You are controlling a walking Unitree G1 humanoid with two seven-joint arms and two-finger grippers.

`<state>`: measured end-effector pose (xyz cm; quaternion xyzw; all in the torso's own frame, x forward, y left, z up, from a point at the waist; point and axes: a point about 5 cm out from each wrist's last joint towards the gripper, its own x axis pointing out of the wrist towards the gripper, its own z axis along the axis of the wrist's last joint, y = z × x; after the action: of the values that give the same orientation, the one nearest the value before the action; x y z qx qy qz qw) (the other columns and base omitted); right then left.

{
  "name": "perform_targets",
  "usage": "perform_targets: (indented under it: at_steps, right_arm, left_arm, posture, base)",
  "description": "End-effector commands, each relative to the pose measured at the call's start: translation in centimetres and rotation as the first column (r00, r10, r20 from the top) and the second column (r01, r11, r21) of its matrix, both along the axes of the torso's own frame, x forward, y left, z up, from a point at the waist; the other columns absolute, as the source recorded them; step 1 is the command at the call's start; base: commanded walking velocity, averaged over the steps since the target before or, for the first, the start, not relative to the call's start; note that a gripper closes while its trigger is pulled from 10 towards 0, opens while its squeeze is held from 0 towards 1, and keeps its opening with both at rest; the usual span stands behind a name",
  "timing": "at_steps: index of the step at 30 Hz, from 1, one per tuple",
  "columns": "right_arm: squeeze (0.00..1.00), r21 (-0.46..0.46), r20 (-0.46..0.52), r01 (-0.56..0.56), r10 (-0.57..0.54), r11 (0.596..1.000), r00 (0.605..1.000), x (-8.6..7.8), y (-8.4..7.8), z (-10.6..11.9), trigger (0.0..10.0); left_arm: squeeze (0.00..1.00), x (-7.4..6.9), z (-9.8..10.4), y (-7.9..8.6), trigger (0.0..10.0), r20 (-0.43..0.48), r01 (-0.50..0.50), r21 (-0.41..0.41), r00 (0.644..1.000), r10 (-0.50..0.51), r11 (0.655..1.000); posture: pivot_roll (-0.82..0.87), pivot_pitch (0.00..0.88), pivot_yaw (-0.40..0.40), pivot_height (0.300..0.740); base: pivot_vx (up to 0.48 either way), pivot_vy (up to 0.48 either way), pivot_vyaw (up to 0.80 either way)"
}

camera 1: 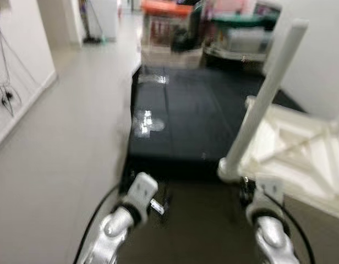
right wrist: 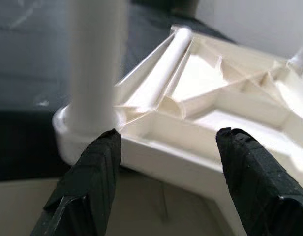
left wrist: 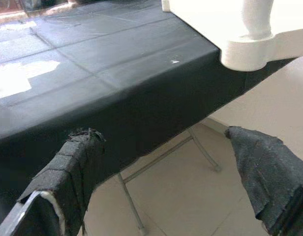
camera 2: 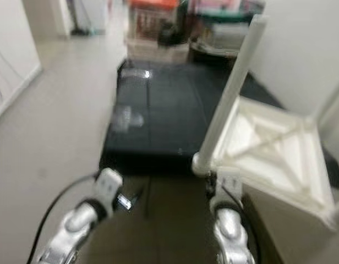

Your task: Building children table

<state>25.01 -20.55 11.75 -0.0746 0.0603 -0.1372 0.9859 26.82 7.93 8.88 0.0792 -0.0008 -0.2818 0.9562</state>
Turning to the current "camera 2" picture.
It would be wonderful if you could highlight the white plastic table leg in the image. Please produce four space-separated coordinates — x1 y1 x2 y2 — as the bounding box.
192 14 269 177
324 198 339 229
315 71 339 133

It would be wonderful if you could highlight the mop head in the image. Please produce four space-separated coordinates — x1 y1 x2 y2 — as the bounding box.
70 27 93 37

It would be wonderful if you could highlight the black wok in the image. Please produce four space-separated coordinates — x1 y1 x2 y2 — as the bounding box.
190 40 244 58

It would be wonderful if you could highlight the white appliance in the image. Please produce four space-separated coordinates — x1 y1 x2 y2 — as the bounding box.
73 0 110 32

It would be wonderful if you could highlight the white upturned children table top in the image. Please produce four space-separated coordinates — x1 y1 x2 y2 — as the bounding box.
208 96 339 229

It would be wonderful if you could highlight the beige cloth covered bench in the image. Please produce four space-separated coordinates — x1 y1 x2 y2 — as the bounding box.
125 41 191 64

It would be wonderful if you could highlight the black tablecloth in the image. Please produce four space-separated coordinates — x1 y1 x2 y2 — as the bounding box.
99 59 339 190

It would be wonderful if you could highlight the narrow clear tape strip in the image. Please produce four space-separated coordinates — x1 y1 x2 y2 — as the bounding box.
125 69 154 79

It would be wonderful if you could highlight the green round lid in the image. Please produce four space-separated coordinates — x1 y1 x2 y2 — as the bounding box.
197 10 264 24

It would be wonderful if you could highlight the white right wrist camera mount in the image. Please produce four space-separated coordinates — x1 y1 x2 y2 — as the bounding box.
211 168 243 212

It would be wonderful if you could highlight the black bag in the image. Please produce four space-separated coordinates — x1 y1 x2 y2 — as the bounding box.
158 3 192 47

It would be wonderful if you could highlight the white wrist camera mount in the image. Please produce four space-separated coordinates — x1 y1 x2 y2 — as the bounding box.
211 168 243 212
92 168 123 215

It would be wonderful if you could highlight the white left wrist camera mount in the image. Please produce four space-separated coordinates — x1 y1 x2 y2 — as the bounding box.
92 168 123 215

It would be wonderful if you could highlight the pink translucent storage box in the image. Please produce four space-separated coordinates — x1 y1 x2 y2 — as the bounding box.
194 0 242 13

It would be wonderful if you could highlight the orange lidded storage box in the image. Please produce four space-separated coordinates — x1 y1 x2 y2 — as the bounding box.
128 0 178 42

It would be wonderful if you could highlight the clear plastic storage box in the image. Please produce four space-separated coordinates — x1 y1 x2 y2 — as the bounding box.
208 22 253 50

